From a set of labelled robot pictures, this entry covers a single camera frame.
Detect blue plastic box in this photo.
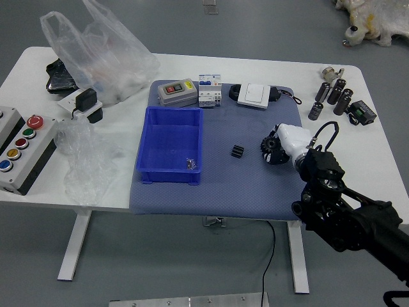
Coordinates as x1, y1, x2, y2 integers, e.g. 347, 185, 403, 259
135, 106, 205, 185

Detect large clear plastic bag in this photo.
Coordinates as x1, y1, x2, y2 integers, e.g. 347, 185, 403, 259
40, 0, 160, 108

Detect black module green terminal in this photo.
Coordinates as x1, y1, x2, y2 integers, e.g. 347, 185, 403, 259
346, 100, 377, 126

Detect white table leg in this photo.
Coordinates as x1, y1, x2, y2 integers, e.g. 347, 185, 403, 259
57, 206, 93, 281
286, 220, 310, 294

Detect metal bracket under table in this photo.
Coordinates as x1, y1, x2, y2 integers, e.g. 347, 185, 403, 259
202, 216, 227, 228

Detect black module with thin wires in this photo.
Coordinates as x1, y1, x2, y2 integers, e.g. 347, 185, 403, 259
269, 85, 304, 106

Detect yellowish white wrapped bundle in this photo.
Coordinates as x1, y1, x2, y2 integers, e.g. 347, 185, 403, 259
334, 0, 409, 47

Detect grey control box coloured buttons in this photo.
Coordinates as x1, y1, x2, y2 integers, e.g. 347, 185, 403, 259
0, 106, 60, 196

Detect crumpled clear plastic wrap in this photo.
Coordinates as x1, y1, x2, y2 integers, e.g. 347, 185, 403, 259
54, 118, 125, 207

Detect black flat pouch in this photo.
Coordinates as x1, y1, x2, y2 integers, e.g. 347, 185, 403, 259
45, 58, 79, 94

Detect white socket plate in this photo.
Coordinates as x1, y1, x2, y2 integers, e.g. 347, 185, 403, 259
57, 90, 104, 118

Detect clear floor plate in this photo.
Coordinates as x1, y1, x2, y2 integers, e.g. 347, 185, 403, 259
202, 0, 220, 15

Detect blue-grey padded mat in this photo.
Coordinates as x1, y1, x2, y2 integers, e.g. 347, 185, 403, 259
128, 79, 313, 222

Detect small black block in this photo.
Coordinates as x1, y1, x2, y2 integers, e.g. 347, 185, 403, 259
86, 108, 104, 124

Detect grey metal base plate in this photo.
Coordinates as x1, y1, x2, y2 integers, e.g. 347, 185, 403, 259
108, 292, 270, 307

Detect black floor cable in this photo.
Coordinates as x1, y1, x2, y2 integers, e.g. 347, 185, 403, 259
260, 220, 277, 307

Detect white wall switch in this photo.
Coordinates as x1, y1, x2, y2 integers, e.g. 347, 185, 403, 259
236, 83, 272, 111

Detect white circuit breaker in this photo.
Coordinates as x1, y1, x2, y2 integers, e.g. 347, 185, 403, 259
197, 74, 223, 109

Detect grey push-button switch box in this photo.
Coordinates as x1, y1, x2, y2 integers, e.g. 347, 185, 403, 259
156, 79, 198, 108

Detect silver metal fitting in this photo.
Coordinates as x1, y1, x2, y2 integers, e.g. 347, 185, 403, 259
321, 66, 346, 83

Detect black power adapter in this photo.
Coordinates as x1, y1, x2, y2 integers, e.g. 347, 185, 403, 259
70, 88, 98, 120

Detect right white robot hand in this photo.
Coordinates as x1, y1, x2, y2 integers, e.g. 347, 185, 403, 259
261, 123, 313, 166

